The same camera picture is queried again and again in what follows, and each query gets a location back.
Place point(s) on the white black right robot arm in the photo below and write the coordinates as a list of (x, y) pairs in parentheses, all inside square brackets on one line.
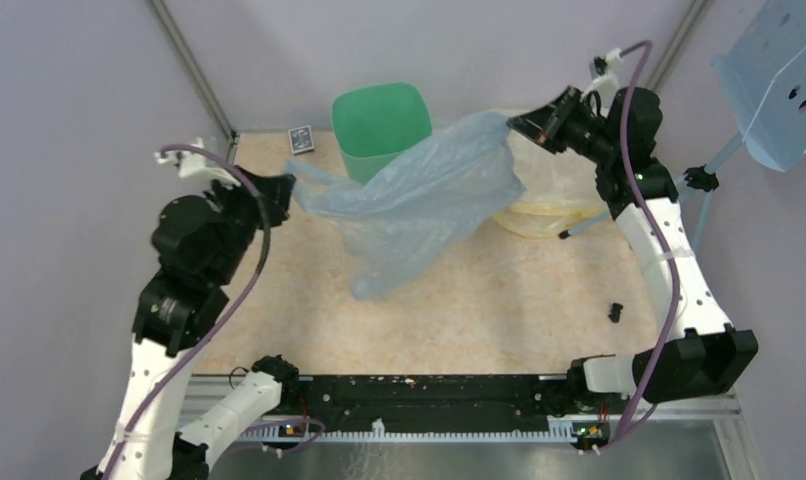
[(702, 353)]

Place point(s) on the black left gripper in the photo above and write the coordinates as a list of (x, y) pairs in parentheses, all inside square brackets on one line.
[(276, 192)]

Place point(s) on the small black plastic part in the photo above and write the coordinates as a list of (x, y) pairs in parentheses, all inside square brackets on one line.
[(615, 312)]

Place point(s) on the light blue perforated panel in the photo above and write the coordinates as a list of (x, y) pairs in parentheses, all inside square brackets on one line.
[(763, 77)]

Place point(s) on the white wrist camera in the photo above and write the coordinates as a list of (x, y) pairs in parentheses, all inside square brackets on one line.
[(603, 71), (197, 168)]

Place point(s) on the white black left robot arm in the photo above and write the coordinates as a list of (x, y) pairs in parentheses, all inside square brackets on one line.
[(200, 241)]

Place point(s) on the green plastic trash bin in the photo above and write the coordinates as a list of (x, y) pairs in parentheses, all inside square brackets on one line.
[(373, 125)]

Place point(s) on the blue plastic trash bag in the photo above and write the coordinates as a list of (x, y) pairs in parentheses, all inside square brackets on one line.
[(435, 194)]

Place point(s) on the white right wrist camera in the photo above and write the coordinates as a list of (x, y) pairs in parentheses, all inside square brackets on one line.
[(603, 71)]

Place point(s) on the playing card deck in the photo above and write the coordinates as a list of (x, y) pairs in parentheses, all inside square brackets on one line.
[(301, 140)]

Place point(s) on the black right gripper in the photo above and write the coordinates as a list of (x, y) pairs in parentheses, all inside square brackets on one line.
[(544, 124)]

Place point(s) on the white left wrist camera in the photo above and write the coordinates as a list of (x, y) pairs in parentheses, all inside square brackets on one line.
[(197, 168)]

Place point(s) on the clear yellow plastic bag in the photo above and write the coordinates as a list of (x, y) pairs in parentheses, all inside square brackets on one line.
[(560, 191)]

